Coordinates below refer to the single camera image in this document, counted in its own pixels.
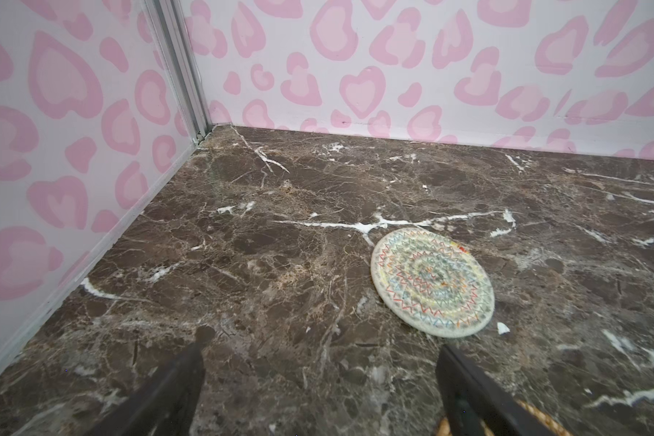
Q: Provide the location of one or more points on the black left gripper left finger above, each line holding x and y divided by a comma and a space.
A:
165, 404

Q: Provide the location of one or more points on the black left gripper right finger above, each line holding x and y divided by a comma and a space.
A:
474, 402

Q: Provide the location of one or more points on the white multicolour zigzag woven coaster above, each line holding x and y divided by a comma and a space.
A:
432, 283

